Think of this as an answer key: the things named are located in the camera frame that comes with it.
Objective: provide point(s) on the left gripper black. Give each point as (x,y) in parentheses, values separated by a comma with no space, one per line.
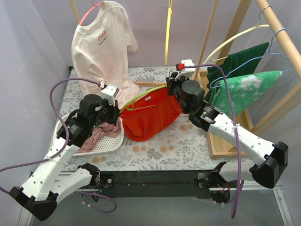
(113,111)

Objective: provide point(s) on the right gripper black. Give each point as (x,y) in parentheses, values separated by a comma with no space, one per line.
(171,85)

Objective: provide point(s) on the orange t shirt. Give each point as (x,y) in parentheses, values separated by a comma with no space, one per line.
(147,116)

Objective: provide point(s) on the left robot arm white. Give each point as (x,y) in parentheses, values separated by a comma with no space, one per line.
(41,193)

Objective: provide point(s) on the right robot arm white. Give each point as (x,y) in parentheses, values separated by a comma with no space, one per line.
(269,160)

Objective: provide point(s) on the cream hanger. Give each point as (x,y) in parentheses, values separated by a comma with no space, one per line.
(230,40)

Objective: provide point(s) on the white Coca-Cola t shirt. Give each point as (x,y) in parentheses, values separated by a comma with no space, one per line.
(100,50)

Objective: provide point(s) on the yellow hanger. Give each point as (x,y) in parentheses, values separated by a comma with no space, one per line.
(168,24)

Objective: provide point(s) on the pink hanger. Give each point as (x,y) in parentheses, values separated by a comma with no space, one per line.
(89,11)

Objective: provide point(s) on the pink garment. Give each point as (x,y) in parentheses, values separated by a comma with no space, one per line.
(105,129)

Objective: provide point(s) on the white laundry basket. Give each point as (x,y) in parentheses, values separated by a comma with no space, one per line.
(105,145)

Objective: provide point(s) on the floral table cloth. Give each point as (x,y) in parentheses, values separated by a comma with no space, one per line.
(181,146)

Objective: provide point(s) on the light green tie-dye garment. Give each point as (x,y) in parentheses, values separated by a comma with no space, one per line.
(244,90)

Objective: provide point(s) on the dark green garment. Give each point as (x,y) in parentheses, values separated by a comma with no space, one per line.
(213,74)

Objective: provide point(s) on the wooden clothes rack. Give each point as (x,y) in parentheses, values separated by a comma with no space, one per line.
(281,102)

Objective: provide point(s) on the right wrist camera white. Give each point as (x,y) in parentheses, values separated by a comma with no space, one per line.
(186,72)

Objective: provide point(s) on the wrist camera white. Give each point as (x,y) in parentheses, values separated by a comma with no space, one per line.
(186,72)
(109,92)

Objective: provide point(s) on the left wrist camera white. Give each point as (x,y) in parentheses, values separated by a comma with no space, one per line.
(109,92)

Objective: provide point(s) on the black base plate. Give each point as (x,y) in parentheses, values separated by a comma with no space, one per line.
(172,183)

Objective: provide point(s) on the blue wire hanger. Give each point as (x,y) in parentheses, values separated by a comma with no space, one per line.
(246,61)

